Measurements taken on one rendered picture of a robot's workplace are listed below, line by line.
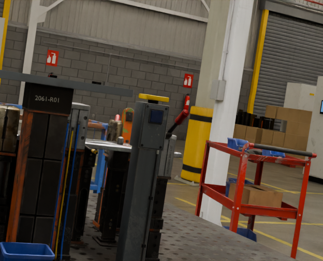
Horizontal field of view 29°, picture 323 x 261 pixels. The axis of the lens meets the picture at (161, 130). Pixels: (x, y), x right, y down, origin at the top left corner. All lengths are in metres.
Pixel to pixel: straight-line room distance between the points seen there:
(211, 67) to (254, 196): 5.15
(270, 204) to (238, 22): 2.26
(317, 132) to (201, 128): 3.84
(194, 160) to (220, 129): 3.20
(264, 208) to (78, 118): 2.40
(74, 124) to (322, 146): 10.55
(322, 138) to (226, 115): 6.48
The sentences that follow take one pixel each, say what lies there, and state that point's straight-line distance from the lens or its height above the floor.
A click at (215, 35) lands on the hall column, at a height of 2.12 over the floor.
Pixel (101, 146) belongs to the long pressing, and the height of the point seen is 1.00.
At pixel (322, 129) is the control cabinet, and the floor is 1.00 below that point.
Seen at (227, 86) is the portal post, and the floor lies 1.34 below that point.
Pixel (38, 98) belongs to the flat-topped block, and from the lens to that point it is 1.43.
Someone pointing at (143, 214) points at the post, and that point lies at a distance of 1.55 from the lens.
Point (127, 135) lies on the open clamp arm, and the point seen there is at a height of 1.02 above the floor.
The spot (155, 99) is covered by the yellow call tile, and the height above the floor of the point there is 1.15.
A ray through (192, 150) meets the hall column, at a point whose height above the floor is 0.48.
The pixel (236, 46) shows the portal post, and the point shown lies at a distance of 5.72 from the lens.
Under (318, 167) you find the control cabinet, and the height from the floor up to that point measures 0.30.
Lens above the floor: 1.16
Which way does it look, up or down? 3 degrees down
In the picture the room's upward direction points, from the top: 8 degrees clockwise
